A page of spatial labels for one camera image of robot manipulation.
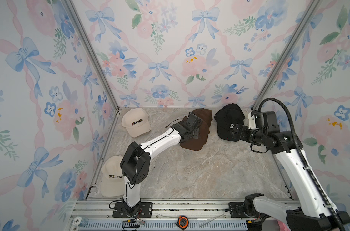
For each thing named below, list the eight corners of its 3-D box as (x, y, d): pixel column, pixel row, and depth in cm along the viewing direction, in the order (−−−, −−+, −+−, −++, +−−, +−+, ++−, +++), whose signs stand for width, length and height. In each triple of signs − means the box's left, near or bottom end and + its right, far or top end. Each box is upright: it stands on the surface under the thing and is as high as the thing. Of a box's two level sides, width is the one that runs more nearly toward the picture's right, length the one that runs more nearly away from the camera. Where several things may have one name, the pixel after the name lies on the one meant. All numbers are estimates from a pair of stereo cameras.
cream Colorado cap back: (133, 140, 102) (130, 134, 95) (120, 122, 112) (117, 115, 106) (155, 127, 109) (153, 121, 102) (141, 111, 119) (139, 104, 113)
